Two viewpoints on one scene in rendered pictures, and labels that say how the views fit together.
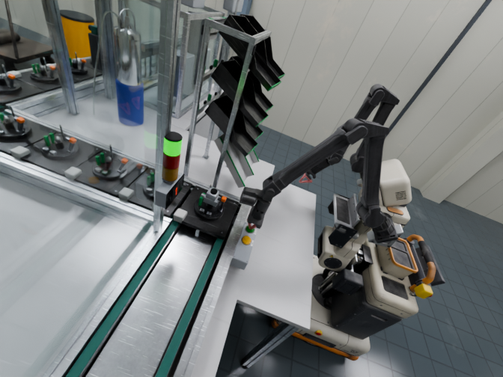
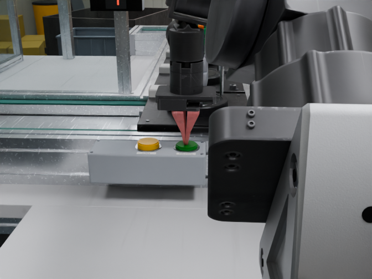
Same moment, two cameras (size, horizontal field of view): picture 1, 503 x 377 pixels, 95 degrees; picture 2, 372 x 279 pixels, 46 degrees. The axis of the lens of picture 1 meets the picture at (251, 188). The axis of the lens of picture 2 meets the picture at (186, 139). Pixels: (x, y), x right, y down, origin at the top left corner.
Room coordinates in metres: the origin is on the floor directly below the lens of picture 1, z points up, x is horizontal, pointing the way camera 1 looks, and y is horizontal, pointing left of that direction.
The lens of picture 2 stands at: (0.77, -0.81, 1.27)
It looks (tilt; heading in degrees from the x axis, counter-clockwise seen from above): 22 degrees down; 93
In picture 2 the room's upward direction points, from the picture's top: straight up
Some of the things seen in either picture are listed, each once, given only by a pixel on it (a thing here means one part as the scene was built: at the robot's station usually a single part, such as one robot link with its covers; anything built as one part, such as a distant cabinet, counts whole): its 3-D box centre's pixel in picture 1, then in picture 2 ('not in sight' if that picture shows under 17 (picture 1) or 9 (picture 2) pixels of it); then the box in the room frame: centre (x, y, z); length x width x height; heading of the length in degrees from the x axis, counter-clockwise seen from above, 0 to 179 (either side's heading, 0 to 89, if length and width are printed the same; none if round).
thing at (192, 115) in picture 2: not in sight; (179, 119); (0.71, -0.07, 1.01); 0.07 x 0.07 x 0.09; 1
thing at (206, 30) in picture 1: (221, 116); not in sight; (1.10, 0.28, 1.26); 0.36 x 0.21 x 0.80; 1
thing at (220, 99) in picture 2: (209, 207); (197, 102); (0.74, 0.15, 0.98); 0.14 x 0.14 x 0.02
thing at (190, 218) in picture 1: (208, 210); (197, 110); (0.74, 0.15, 0.96); 0.24 x 0.24 x 0.02; 1
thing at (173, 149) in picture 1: (172, 144); not in sight; (0.54, 0.26, 1.39); 0.05 x 0.05 x 0.05
